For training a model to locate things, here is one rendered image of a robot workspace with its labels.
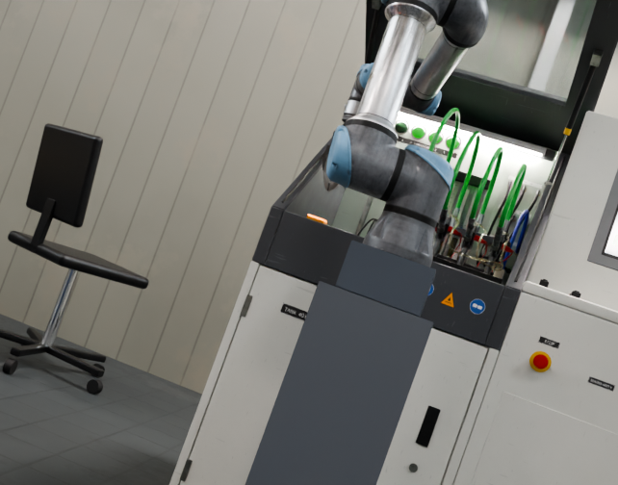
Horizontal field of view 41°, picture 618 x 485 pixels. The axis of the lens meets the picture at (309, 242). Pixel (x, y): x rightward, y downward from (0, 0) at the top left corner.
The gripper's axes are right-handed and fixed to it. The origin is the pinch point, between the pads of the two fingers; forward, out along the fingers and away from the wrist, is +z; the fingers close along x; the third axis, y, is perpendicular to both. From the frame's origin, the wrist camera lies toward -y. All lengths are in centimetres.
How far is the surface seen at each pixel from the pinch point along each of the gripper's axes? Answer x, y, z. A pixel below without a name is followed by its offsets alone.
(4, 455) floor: 67, 5, 105
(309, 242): -0.9, -2.0, 16.5
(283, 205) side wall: 10.1, -0.7, 9.1
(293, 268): 1.0, -2.0, 24.4
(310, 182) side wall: 9.0, 11.8, -0.8
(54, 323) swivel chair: 133, 120, 84
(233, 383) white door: 6, -2, 59
